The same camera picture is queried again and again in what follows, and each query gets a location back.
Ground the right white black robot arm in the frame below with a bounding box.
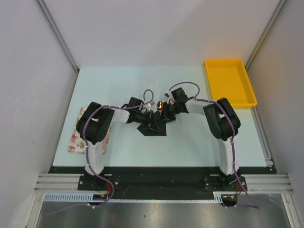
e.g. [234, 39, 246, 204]
[162, 87, 241, 190]

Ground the aluminium frame rail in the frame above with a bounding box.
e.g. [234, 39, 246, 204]
[34, 173, 80, 192]

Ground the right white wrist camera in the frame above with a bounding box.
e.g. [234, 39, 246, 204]
[165, 90, 175, 105]

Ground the white slotted cable duct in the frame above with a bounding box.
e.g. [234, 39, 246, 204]
[44, 192, 94, 202]

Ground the floral pattern tray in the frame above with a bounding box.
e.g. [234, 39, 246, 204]
[68, 106, 113, 155]

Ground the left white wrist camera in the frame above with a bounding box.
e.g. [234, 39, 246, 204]
[143, 101, 154, 112]

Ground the yellow plastic bin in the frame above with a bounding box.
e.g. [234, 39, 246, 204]
[205, 58, 257, 109]

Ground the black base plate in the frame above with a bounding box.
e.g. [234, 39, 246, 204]
[49, 166, 276, 200]

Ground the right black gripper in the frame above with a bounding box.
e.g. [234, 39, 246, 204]
[157, 102, 181, 124]

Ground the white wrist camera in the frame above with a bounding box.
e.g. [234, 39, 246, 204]
[143, 101, 154, 112]
[165, 90, 175, 105]

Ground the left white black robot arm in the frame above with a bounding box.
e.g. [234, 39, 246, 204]
[76, 97, 159, 190]

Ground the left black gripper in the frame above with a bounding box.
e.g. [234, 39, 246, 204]
[134, 110, 160, 133]

